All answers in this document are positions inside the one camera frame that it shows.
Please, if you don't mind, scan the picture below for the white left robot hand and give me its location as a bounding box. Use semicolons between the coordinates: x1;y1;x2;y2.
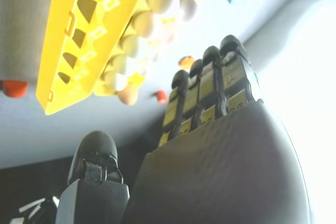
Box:
55;34;314;224

